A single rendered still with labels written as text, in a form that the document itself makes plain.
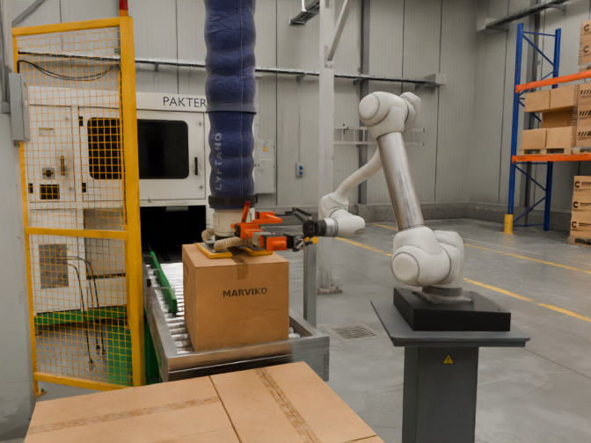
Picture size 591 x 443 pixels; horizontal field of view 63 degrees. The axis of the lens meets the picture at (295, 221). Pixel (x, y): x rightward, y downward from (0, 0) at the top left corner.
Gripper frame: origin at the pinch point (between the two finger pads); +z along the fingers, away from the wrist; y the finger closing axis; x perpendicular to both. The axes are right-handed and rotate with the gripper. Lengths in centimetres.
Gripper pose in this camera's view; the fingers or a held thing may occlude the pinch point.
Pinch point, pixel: (280, 230)
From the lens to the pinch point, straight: 210.3
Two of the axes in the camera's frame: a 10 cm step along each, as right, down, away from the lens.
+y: 0.1, 9.9, 1.0
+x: -3.6, -0.9, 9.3
